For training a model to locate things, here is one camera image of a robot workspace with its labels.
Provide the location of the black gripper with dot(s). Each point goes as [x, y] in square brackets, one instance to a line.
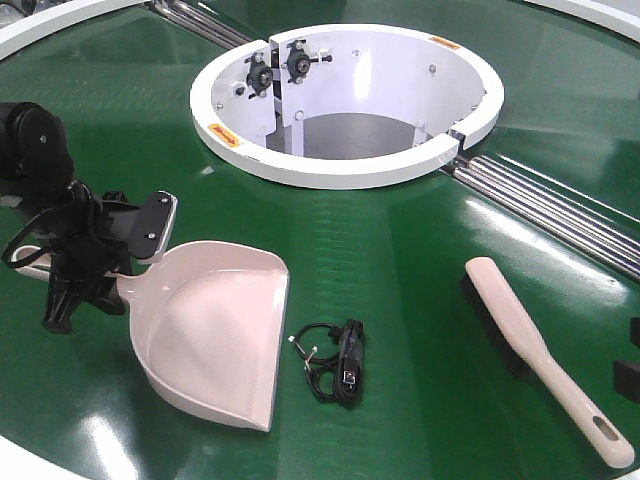
[93, 241]

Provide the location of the black gripper finger pad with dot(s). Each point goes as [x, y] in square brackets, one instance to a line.
[626, 378]

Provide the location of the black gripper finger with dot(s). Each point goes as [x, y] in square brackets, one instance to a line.
[634, 331]

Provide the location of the pink plastic dustpan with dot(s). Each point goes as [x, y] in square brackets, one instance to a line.
[206, 323]

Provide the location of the pink hand brush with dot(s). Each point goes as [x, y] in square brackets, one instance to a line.
[515, 335]

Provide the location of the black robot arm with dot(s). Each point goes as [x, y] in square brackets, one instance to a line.
[36, 174]

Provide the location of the white outer conveyor rim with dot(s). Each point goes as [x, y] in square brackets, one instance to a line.
[50, 25]

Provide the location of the steel rollers right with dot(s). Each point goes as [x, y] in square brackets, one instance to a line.
[568, 220]

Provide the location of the steel rollers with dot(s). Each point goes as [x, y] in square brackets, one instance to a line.
[568, 220]
[195, 20]

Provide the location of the orange warning sticker front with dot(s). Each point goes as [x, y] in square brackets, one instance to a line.
[225, 135]

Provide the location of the orange warning sticker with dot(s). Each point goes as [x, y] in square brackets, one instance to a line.
[445, 42]
[225, 135]

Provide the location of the black bearing left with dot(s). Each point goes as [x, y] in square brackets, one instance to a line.
[260, 75]

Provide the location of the black bearing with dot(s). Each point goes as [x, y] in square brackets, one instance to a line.
[260, 75]
[299, 62]

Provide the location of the steel rollers top left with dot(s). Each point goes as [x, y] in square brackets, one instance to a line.
[195, 20]

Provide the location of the black bearing right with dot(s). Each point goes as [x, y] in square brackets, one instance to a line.
[299, 62]

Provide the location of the orange warning sticker back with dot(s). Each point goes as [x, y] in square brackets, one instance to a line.
[445, 42]

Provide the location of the white central ring housing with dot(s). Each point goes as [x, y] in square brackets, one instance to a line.
[392, 106]

